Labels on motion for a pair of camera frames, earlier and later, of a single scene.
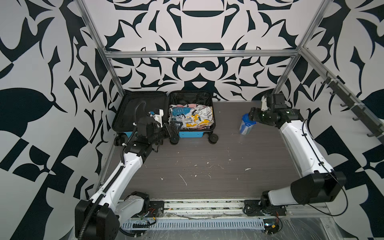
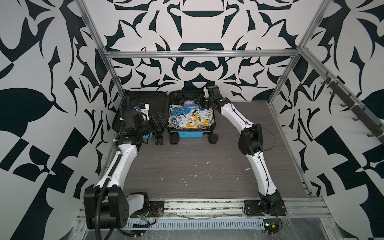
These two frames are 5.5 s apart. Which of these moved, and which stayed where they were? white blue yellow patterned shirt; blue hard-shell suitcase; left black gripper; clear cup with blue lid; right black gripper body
Moved: right black gripper body; clear cup with blue lid; left black gripper
Stayed: blue hard-shell suitcase; white blue yellow patterned shirt
